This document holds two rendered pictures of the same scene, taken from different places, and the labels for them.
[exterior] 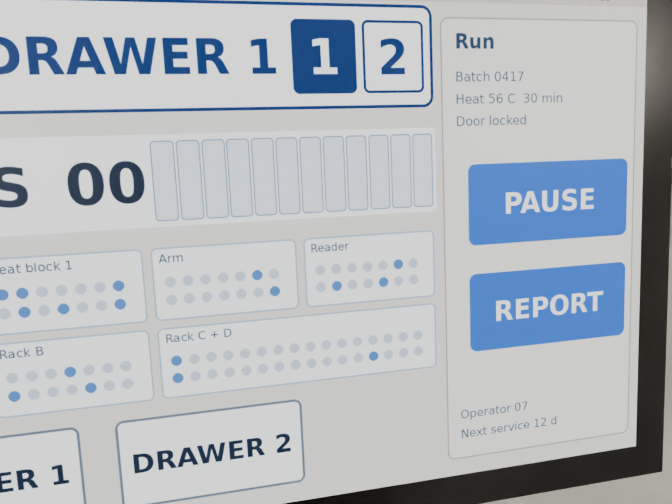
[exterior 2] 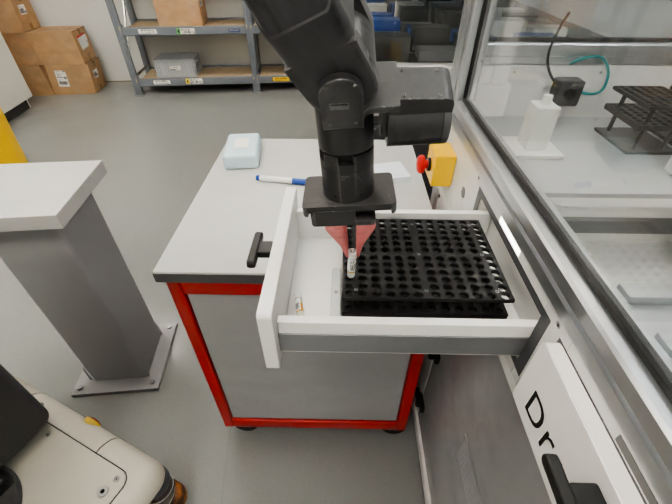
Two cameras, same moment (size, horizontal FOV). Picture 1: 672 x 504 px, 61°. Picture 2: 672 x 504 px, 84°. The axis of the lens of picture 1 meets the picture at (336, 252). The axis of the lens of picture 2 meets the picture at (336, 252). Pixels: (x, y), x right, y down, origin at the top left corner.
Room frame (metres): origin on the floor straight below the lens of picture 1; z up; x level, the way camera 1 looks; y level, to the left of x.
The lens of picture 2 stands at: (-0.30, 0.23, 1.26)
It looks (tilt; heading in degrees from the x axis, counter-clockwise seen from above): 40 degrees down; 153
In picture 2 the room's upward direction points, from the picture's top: straight up
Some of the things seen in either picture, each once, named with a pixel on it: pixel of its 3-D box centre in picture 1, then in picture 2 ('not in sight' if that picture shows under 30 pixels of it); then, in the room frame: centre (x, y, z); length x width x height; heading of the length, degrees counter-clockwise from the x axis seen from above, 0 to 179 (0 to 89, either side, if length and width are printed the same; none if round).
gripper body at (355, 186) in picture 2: not in sight; (347, 174); (-0.62, 0.41, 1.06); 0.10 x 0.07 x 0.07; 62
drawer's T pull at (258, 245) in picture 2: not in sight; (263, 249); (-0.72, 0.33, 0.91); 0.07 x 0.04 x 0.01; 152
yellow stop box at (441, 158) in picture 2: not in sight; (438, 164); (-0.86, 0.77, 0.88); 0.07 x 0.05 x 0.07; 152
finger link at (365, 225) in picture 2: not in sight; (345, 226); (-0.62, 0.41, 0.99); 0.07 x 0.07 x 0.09; 62
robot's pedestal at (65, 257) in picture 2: not in sight; (87, 289); (-1.41, -0.10, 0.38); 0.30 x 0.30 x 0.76; 68
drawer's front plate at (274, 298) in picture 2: not in sight; (283, 265); (-0.71, 0.35, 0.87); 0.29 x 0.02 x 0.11; 152
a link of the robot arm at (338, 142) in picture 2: not in sight; (350, 119); (-0.62, 0.41, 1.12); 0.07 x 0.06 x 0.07; 62
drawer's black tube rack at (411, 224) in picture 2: not in sight; (415, 269); (-0.62, 0.53, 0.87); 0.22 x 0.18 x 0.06; 62
